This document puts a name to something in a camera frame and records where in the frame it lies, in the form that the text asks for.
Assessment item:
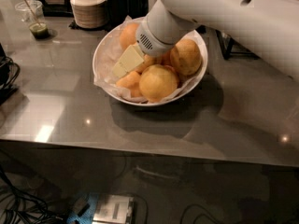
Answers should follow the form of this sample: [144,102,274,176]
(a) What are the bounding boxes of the black cylindrical container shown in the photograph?
[107,0,128,26]

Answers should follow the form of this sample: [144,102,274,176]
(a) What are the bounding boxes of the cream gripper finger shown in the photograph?
[112,45,144,78]

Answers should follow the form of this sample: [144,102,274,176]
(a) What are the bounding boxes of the white paper liner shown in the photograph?
[93,15,200,104]

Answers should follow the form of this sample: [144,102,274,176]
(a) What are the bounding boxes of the blue cloth on floor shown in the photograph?
[66,193,99,224]

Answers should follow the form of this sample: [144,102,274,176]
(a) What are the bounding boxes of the wooden stir stick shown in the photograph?
[23,0,41,27]

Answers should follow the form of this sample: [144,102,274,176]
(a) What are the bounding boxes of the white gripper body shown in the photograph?
[135,0,199,57]

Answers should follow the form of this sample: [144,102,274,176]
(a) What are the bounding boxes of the stack of paper bowls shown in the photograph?
[70,0,108,29]

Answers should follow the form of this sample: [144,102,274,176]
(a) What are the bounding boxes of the black cables on floor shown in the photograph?
[0,165,68,224]

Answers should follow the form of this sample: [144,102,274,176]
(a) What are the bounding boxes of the black wire rack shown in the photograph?
[216,31,258,60]

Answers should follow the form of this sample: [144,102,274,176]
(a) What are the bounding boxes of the large orange at front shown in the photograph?
[139,64,179,103]

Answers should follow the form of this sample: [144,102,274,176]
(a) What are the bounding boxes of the white bowl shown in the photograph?
[92,16,209,107]

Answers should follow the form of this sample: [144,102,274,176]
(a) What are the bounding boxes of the plastic cup with green sauce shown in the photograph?
[14,0,50,39]

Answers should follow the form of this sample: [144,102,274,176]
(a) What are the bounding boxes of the black device with cables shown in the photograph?
[0,43,21,105]

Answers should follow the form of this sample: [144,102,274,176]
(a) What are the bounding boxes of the silver box on floor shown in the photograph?
[93,195,134,224]

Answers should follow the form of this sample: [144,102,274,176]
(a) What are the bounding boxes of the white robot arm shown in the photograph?
[135,0,299,81]

